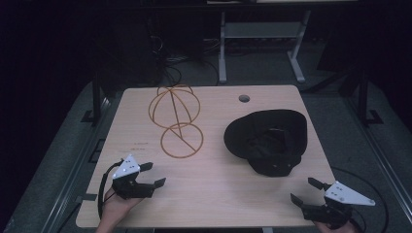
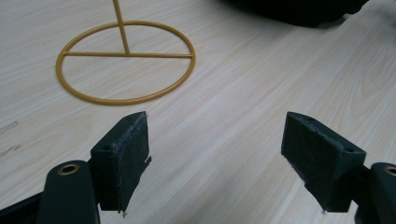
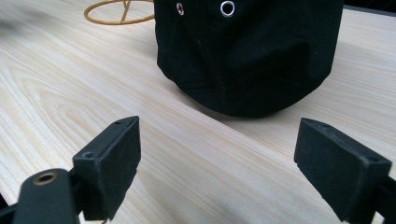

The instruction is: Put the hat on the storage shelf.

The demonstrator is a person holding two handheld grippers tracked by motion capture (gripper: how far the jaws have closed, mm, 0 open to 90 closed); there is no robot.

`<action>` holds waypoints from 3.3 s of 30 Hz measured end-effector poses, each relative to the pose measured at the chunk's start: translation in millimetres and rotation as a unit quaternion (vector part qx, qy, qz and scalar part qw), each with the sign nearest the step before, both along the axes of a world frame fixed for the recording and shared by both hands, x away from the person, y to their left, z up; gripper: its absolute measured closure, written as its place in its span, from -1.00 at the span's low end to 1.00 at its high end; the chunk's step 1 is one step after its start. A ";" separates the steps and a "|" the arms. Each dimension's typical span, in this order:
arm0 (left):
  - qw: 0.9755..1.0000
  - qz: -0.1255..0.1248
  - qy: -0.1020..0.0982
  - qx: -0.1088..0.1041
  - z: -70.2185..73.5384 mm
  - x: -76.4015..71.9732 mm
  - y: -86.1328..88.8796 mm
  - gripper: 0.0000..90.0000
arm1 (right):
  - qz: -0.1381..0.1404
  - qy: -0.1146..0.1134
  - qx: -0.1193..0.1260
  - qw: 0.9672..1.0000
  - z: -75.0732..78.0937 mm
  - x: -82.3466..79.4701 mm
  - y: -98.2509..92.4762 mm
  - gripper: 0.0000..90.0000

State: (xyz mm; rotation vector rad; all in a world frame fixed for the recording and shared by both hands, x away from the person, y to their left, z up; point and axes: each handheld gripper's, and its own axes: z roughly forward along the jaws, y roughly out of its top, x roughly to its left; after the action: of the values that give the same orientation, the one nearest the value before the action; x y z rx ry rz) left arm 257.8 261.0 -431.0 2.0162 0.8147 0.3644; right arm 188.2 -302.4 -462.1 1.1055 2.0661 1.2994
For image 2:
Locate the dark object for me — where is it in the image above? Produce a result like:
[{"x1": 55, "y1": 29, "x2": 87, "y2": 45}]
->
[{"x1": 222, "y1": 0, "x2": 372, "y2": 28}]

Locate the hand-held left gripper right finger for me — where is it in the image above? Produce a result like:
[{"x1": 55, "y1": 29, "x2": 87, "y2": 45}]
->
[{"x1": 280, "y1": 111, "x2": 367, "y2": 214}]

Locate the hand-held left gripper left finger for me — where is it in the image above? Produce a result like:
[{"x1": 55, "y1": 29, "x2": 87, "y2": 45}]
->
[{"x1": 90, "y1": 110, "x2": 153, "y2": 217}]

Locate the gold metal wire stand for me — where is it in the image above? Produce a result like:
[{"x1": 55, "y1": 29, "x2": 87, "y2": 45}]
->
[{"x1": 55, "y1": 0, "x2": 197, "y2": 106}]

